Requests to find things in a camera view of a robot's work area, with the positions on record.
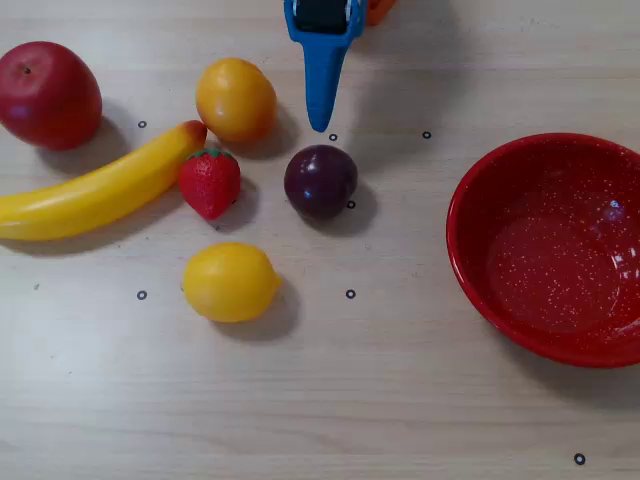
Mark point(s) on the blue gripper with motor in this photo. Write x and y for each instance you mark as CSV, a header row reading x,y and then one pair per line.
x,y
324,50

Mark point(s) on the yellow toy lemon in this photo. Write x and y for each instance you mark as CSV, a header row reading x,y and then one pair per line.
x,y
227,282

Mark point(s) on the red speckled bowl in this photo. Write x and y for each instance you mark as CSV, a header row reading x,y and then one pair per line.
x,y
545,270

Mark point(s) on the orange toy fruit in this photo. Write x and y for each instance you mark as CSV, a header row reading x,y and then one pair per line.
x,y
235,100

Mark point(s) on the dark purple toy plum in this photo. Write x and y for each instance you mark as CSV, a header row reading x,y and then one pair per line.
x,y
320,181

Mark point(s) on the red toy strawberry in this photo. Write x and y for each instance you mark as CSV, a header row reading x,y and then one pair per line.
x,y
210,182

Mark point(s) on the yellow toy banana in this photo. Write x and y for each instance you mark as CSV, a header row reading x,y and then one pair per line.
x,y
90,195

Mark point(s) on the red toy apple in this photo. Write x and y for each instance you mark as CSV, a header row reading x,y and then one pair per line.
x,y
47,95

